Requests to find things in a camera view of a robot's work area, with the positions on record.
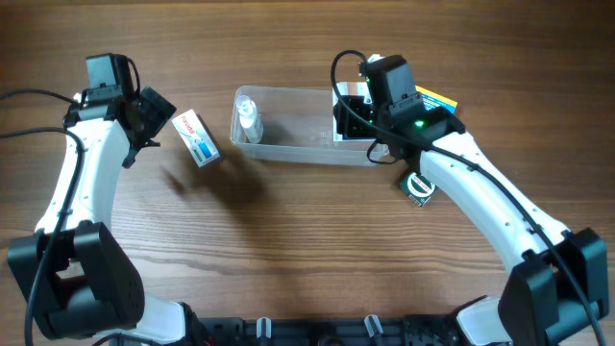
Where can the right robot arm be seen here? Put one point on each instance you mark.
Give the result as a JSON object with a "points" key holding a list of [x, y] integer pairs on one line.
{"points": [[557, 279]]}

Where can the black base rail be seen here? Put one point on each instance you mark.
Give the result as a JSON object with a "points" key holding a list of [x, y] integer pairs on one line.
{"points": [[410, 330]]}

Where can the green round-label small box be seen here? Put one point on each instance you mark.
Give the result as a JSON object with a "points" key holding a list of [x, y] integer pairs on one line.
{"points": [[417, 188]]}

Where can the blue yellow VapoDrops box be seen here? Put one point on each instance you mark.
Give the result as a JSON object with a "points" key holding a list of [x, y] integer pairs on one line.
{"points": [[434, 100]]}

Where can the white orange medicine box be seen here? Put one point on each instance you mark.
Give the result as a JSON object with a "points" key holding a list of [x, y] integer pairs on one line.
{"points": [[351, 88]]}

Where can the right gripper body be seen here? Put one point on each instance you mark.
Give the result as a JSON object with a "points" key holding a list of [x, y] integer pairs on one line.
{"points": [[360, 116]]}

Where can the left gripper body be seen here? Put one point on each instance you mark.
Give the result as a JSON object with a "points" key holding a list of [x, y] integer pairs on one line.
{"points": [[155, 112]]}

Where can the white Panadol box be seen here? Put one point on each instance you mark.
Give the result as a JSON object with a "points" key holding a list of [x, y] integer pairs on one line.
{"points": [[196, 137]]}

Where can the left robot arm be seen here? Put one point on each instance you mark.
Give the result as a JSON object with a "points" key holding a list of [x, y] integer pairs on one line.
{"points": [[77, 281]]}

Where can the clear plastic container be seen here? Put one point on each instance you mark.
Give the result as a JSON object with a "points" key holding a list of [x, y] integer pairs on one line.
{"points": [[298, 126]]}

